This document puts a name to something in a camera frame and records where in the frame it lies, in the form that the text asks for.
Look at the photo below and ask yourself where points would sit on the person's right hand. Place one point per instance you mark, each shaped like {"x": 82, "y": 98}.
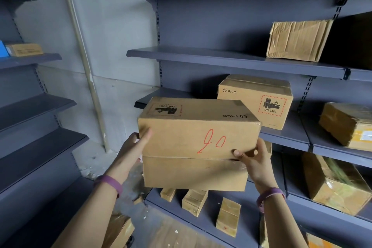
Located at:
{"x": 258, "y": 169}

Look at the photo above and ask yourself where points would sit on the person's left hand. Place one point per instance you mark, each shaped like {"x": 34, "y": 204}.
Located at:
{"x": 128, "y": 154}

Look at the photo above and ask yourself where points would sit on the person's left fingers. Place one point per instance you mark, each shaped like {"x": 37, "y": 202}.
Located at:
{"x": 145, "y": 140}

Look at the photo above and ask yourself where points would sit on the person's right thumb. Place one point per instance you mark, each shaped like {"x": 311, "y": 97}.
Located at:
{"x": 243, "y": 155}

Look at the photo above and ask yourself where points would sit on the plain cardboard box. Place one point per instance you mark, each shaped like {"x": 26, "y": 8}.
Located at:
{"x": 194, "y": 173}

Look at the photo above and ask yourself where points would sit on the cardboard box with red scribble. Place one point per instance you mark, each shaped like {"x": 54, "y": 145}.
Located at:
{"x": 197, "y": 128}

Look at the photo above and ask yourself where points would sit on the person's right forearm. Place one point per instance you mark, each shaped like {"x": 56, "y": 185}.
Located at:
{"x": 283, "y": 224}

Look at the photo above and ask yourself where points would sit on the person's left forearm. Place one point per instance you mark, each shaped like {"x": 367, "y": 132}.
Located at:
{"x": 87, "y": 215}

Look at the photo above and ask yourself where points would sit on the purple wristband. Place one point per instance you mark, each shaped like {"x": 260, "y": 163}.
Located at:
{"x": 112, "y": 184}
{"x": 268, "y": 195}

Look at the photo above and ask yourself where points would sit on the cardboard box with red label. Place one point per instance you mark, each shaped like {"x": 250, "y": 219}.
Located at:
{"x": 250, "y": 102}

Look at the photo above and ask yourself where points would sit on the small taped cardboard box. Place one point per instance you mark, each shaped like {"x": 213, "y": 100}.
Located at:
{"x": 168, "y": 194}
{"x": 228, "y": 217}
{"x": 194, "y": 202}

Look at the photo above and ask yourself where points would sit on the plastic wrapped cardboard box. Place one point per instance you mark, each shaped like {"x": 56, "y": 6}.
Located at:
{"x": 334, "y": 184}

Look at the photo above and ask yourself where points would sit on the taped box with yellow label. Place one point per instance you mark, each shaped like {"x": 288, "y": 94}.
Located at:
{"x": 345, "y": 122}

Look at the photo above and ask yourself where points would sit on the orange labelled cardboard box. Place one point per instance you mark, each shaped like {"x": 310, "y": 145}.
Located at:
{"x": 318, "y": 242}

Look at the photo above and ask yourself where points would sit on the dark grey metal shelf unit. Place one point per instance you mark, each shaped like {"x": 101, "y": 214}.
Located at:
{"x": 203, "y": 24}
{"x": 29, "y": 140}

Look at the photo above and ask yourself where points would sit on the crumpled taped cardboard box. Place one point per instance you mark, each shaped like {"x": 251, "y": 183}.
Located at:
{"x": 296, "y": 40}

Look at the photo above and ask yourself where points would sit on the flat small cardboard box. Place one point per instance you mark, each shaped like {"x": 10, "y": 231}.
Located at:
{"x": 24, "y": 49}

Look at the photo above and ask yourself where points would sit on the blue box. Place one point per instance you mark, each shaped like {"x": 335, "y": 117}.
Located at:
{"x": 3, "y": 49}

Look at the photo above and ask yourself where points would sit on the beige wall pipe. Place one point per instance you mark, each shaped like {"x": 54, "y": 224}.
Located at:
{"x": 84, "y": 61}

